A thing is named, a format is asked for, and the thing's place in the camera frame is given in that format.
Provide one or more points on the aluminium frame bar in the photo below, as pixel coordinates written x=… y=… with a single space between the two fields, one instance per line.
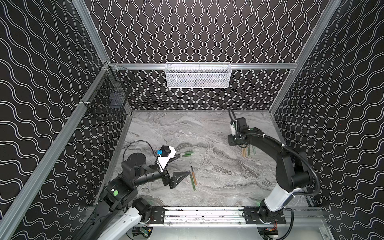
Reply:
x=233 y=66
x=19 y=207

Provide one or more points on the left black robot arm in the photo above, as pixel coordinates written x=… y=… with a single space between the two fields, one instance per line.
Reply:
x=121 y=194

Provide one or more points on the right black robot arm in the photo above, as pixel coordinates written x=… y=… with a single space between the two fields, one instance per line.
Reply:
x=294 y=175

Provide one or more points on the white wire mesh basket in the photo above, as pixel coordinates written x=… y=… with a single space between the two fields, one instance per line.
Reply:
x=198 y=78

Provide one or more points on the wrist white camera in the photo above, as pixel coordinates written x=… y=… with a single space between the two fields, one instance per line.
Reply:
x=164 y=155
x=233 y=129

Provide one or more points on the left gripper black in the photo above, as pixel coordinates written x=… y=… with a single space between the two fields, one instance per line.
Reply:
x=166 y=178

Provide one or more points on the aluminium frame left bar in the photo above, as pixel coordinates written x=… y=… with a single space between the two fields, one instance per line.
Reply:
x=19 y=207

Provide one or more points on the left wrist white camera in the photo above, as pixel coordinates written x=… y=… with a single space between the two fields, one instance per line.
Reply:
x=164 y=155

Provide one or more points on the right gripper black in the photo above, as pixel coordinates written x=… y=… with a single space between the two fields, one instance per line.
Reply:
x=237 y=140

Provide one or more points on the aluminium frame back bar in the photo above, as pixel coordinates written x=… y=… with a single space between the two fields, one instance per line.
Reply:
x=233 y=66

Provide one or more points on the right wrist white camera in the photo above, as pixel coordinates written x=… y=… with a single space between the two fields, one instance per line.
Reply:
x=233 y=129

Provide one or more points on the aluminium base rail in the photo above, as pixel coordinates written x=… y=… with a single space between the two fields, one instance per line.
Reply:
x=226 y=217

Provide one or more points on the black wire mesh basket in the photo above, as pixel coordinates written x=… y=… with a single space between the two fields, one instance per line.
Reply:
x=110 y=100

